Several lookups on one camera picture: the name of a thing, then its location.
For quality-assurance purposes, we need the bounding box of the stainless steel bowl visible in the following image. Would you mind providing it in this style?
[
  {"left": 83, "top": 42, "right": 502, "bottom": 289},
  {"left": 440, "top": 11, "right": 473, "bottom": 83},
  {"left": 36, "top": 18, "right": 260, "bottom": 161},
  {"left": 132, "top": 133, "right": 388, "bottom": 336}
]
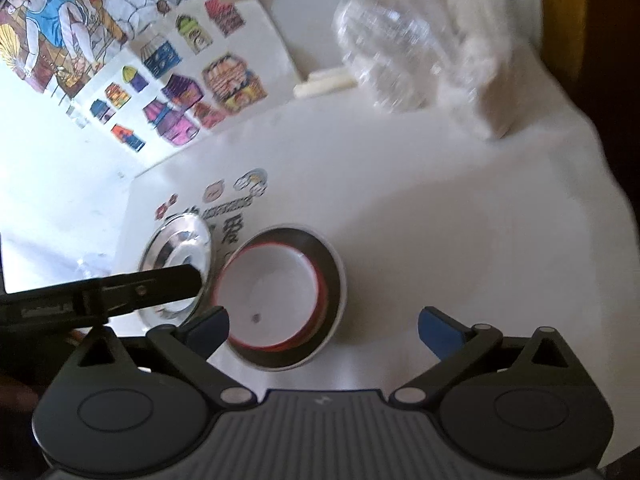
[{"left": 215, "top": 224, "right": 347, "bottom": 372}]

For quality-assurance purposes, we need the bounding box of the small white red-rimmed bowl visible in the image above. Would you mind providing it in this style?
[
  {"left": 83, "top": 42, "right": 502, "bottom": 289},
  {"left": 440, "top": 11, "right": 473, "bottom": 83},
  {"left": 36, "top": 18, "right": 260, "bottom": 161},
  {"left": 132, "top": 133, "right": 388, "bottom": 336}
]
[
  {"left": 227, "top": 240, "right": 331, "bottom": 356},
  {"left": 216, "top": 246, "right": 321, "bottom": 352}
]

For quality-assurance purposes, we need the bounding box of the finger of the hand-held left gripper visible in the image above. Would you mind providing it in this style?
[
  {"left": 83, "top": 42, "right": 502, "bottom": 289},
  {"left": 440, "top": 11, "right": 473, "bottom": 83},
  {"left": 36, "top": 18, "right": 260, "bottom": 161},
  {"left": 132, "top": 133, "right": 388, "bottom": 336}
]
[{"left": 99, "top": 265, "right": 208, "bottom": 321}]

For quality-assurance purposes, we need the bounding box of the coloured houses drawing sheet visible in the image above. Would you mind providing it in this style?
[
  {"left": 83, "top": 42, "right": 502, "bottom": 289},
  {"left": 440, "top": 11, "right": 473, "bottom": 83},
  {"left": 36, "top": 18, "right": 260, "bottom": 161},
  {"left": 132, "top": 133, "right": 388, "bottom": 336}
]
[{"left": 65, "top": 0, "right": 301, "bottom": 176}]

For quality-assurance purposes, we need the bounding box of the white cylindrical stick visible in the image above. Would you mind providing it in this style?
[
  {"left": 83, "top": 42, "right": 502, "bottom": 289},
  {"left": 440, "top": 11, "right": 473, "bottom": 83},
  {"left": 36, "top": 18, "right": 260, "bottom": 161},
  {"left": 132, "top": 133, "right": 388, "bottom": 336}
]
[
  {"left": 292, "top": 80, "right": 354, "bottom": 102},
  {"left": 306, "top": 70, "right": 351, "bottom": 87}
]

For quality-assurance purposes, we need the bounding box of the partly coloured cartoon drawing sheet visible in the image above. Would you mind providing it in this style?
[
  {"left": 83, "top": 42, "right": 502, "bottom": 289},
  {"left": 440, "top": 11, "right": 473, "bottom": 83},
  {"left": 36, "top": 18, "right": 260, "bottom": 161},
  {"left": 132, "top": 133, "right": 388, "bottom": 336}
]
[{"left": 0, "top": 0, "right": 223, "bottom": 106}]

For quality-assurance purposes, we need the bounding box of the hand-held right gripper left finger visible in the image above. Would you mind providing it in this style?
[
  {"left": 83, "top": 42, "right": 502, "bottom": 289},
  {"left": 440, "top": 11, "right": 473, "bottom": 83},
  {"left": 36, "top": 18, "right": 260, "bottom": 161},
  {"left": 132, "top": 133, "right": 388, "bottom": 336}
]
[{"left": 75, "top": 306, "right": 255, "bottom": 407}]

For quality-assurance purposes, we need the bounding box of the clear bag of white blocks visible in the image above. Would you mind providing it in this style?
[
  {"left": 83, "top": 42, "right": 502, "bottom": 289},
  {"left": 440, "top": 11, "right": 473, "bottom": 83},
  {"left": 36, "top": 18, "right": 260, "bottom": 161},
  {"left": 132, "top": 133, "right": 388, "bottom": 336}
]
[{"left": 332, "top": 0, "right": 543, "bottom": 141}]

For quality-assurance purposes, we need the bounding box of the steel plate with oval sticker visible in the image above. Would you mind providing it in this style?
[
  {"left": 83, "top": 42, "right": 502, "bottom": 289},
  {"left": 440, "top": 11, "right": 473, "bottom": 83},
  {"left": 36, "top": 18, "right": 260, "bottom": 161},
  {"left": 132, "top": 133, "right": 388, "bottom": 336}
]
[{"left": 137, "top": 214, "right": 213, "bottom": 326}]

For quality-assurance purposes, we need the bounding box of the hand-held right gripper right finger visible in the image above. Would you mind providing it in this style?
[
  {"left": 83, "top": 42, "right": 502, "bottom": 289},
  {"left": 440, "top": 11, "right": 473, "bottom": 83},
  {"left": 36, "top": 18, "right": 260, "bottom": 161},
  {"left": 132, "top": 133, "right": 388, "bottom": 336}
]
[{"left": 395, "top": 306, "right": 576, "bottom": 406}]

